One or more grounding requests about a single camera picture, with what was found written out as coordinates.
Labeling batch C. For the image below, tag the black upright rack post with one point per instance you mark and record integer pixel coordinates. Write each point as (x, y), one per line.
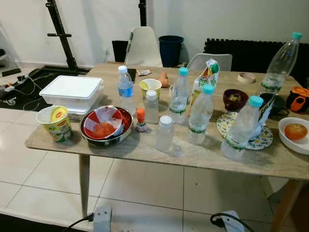
(142, 12)

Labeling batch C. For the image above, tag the yellow green paper cup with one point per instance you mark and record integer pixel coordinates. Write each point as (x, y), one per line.
(150, 87)

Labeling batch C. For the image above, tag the light wooden dining table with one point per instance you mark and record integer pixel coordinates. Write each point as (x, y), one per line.
(203, 157)

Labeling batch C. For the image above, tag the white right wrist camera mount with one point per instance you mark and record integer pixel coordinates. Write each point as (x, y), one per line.
(232, 223)

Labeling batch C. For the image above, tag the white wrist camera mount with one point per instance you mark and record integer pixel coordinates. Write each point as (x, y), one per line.
(102, 220)
(232, 223)

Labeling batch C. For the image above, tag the dark maroon bowl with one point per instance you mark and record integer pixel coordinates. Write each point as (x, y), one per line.
(235, 102)

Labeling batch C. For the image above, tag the white green juice carton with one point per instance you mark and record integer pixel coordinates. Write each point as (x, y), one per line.
(207, 75)

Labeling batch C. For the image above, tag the blue label water bottle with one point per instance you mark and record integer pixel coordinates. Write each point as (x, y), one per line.
(126, 92)

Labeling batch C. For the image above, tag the white oval bowl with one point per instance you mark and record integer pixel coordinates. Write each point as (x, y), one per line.
(289, 143)

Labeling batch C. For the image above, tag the dark blue bin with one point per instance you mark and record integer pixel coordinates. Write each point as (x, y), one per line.
(171, 50)

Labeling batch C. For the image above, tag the round metal bowl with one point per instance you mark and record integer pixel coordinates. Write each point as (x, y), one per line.
(108, 141)

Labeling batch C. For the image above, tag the large clear teal-cap bottle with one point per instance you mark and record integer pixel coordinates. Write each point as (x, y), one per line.
(280, 65)

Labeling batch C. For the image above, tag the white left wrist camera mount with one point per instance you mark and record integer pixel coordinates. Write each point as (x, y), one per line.
(102, 220)

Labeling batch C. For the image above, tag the white lidded plastic container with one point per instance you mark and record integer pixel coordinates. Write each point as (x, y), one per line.
(72, 89)

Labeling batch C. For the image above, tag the grey plastic chair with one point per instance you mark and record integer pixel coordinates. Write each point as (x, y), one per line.
(212, 62)

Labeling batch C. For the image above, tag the orange black device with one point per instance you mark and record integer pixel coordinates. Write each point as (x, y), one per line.
(298, 100)

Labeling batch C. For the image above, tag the black slanted rack post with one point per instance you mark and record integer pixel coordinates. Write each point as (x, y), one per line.
(63, 38)

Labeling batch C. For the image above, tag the small orange figurine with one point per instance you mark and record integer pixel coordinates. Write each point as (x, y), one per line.
(164, 80)

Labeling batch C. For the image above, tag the black box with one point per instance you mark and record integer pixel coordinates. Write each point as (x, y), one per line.
(119, 50)

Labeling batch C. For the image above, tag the small snack packet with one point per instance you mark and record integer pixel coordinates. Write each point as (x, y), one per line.
(143, 72)

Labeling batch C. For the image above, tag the round orange fruit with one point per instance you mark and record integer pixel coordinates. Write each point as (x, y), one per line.
(295, 131)

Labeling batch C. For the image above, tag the small clear white-cap bottle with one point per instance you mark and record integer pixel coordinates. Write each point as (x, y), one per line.
(164, 135)
(151, 108)

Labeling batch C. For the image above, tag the patterned round plate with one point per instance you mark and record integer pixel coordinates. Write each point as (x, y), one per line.
(263, 141)

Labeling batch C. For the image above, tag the small orange-cap bottle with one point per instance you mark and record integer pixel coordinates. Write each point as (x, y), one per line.
(140, 118)

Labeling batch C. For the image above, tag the beige tape roll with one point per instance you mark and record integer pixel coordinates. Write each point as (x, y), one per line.
(246, 78)

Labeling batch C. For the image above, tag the black smartphone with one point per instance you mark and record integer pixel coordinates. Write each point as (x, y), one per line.
(131, 75)

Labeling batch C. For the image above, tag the white plastic chair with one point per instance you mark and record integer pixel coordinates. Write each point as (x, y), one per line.
(143, 48)

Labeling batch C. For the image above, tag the yellow lid noodle cup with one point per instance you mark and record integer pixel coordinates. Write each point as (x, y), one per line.
(58, 126)

